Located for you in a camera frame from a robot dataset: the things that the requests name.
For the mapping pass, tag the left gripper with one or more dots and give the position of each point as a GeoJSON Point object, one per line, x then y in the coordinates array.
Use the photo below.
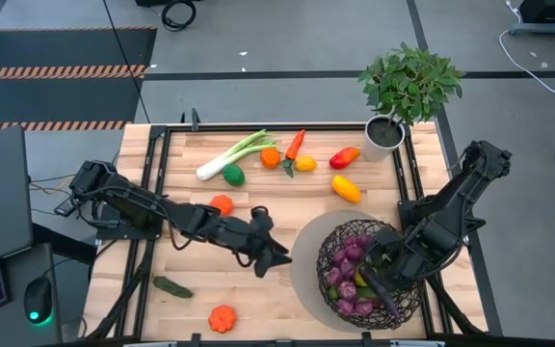
{"type": "Point", "coordinates": [248, 236]}

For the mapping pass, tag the green plant in white pot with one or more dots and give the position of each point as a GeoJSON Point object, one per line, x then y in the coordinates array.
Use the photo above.
{"type": "Point", "coordinates": [410, 82]}

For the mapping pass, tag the small green toy pepper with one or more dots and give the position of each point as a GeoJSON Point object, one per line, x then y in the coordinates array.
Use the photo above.
{"type": "Point", "coordinates": [333, 293]}

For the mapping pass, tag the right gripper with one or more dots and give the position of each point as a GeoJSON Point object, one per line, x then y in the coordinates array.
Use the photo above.
{"type": "Point", "coordinates": [395, 260]}

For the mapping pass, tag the round grey placemat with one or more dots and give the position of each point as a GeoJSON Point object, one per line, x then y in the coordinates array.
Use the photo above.
{"type": "Point", "coordinates": [304, 270]}

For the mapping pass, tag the dark green toy cucumber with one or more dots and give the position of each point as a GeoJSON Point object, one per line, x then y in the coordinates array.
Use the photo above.
{"type": "Point", "coordinates": [171, 286]}

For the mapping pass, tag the yellow toy lemon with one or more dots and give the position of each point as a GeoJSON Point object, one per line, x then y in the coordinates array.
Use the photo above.
{"type": "Point", "coordinates": [305, 163]}

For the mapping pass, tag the grey desk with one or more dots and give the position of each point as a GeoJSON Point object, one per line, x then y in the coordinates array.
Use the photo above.
{"type": "Point", "coordinates": [17, 332]}

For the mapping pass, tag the orange toy pumpkin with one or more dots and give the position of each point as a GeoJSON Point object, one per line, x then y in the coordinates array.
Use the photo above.
{"type": "Point", "coordinates": [222, 319]}

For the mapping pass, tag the black computer mouse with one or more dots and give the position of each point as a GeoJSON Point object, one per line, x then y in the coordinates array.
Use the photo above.
{"type": "Point", "coordinates": [37, 299]}

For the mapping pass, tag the black striped floor mat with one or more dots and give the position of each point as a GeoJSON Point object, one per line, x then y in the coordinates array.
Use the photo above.
{"type": "Point", "coordinates": [56, 96]}

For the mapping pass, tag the toy orange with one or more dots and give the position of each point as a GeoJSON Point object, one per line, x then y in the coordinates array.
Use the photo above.
{"type": "Point", "coordinates": [270, 158]}

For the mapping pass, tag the green and white toy leek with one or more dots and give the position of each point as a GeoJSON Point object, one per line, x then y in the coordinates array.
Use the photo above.
{"type": "Point", "coordinates": [234, 154]}

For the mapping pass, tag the red tomato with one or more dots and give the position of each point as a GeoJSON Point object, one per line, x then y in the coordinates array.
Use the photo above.
{"type": "Point", "coordinates": [222, 205]}

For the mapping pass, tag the dark wicker basket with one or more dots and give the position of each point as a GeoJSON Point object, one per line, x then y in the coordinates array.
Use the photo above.
{"type": "Point", "coordinates": [323, 270]}

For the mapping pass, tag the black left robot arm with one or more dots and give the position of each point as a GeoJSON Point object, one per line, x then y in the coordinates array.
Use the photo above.
{"type": "Point", "coordinates": [138, 205]}

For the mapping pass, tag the purple grapes bunch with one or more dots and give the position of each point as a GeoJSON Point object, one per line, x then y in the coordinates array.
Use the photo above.
{"type": "Point", "coordinates": [347, 291]}

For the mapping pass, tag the red and yellow toy mango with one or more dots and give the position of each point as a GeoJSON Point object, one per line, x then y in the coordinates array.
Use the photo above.
{"type": "Point", "coordinates": [344, 158]}

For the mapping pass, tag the orange toy carrot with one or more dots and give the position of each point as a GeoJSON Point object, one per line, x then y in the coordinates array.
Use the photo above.
{"type": "Point", "coordinates": [296, 144]}

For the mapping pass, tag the green toy lime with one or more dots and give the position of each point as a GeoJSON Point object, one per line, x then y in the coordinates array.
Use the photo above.
{"type": "Point", "coordinates": [233, 175]}

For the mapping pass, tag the black metal table frame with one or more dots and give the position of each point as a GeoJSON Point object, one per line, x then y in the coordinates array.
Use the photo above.
{"type": "Point", "coordinates": [164, 144]}

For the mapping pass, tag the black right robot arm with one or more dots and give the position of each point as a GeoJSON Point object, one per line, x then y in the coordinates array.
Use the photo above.
{"type": "Point", "coordinates": [451, 193]}

